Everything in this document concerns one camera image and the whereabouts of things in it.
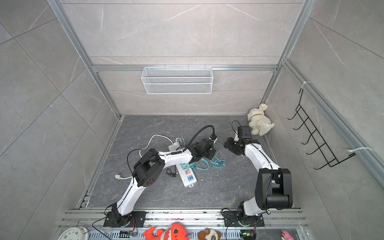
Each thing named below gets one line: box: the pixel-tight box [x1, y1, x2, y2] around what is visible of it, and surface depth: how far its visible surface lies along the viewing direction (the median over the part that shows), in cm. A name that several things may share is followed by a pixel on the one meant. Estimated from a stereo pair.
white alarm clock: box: [57, 226, 90, 240], surface depth 68 cm
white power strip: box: [175, 163, 197, 188], surface depth 87 cm
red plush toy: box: [143, 222, 189, 240], surface depth 66 cm
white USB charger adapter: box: [168, 142, 180, 152], surface depth 95 cm
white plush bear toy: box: [247, 103, 275, 137], surface depth 109 cm
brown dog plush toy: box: [197, 228, 222, 240], surface depth 69 cm
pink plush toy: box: [281, 229, 295, 240], surface depth 69 cm
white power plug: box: [114, 174, 133, 180], surface depth 88 cm
